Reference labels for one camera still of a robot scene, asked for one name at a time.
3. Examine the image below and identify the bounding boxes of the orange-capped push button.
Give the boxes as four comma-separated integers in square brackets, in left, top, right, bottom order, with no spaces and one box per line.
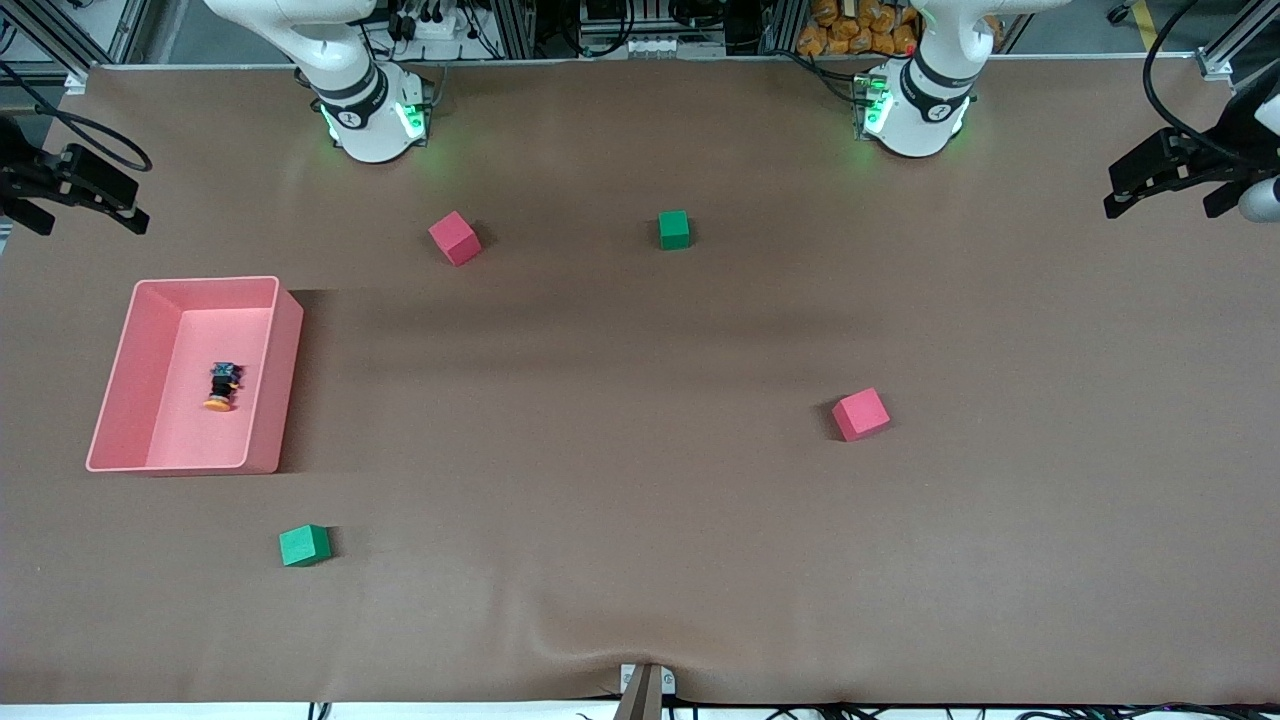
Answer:
[203,362,245,413]

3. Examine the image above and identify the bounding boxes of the pink plastic bin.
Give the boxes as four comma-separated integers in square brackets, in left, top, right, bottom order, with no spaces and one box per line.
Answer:
[85,275,305,476]

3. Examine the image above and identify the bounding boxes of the orange bagged items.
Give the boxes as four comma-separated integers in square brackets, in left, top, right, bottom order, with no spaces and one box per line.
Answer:
[797,0,919,58]

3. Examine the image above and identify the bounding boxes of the pink foam cube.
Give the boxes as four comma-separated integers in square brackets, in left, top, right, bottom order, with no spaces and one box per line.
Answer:
[831,387,892,443]
[428,210,483,268]

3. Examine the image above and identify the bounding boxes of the white power strip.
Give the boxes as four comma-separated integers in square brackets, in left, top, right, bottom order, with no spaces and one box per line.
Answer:
[398,3,473,43]

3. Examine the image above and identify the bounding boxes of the white terminal strip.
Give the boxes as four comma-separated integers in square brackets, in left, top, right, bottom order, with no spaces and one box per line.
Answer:
[595,33,727,60]

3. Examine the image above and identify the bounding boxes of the brown table mat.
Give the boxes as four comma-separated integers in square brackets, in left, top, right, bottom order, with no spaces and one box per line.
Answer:
[0,58,1280,706]

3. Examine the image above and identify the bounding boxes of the aluminium frame beam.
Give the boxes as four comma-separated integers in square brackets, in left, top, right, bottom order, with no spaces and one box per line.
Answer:
[1195,0,1280,83]
[0,0,93,96]

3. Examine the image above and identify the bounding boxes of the aluminium frame post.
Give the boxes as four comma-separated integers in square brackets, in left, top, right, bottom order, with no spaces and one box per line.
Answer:
[495,0,537,59]
[764,0,802,57]

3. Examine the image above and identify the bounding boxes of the metal bracket with post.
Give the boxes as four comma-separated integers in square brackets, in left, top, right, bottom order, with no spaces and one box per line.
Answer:
[614,662,677,720]

